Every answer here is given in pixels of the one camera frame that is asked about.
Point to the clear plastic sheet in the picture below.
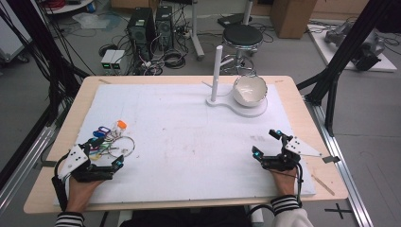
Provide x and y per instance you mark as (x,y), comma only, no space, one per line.
(91,20)

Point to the grey metal bracket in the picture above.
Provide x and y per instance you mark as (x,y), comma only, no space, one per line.
(331,159)

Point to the black round stool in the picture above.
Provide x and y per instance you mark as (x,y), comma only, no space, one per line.
(242,36)

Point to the person's left hand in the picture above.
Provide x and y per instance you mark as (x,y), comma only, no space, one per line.
(81,194)

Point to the white bowl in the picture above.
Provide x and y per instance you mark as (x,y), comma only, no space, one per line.
(250,90)

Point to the round white table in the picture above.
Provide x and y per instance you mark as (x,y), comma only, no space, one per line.
(67,6)

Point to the black metal frame stand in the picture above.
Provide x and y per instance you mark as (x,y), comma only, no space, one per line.
(343,53)

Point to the white desk leg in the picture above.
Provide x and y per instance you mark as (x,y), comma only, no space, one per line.
(195,31)

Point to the black computer tower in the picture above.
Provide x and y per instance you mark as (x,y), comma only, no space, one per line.
(141,30)
(164,26)

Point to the small white power unit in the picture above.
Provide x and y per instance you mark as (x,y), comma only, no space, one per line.
(107,60)
(118,60)

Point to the cardboard box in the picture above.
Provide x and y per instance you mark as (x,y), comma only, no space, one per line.
(291,17)

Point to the white stand with post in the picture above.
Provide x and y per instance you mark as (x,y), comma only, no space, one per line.
(227,102)

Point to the thin wooden stick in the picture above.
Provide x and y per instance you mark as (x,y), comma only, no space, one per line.
(323,185)

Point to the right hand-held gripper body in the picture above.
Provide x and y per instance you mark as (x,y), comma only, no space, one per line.
(291,154)

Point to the white foam mat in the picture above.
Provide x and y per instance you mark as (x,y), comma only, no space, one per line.
(195,151)

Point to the person's dark lap clothing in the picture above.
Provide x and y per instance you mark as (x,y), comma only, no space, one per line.
(186,218)

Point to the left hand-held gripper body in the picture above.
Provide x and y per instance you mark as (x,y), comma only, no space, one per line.
(75,159)

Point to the white board with machine parts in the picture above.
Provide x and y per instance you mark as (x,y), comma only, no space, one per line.
(362,44)

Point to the person's right hand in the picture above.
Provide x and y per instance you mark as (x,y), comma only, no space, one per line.
(285,184)

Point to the aluminium rail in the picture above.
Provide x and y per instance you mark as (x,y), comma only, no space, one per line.
(22,171)
(343,170)

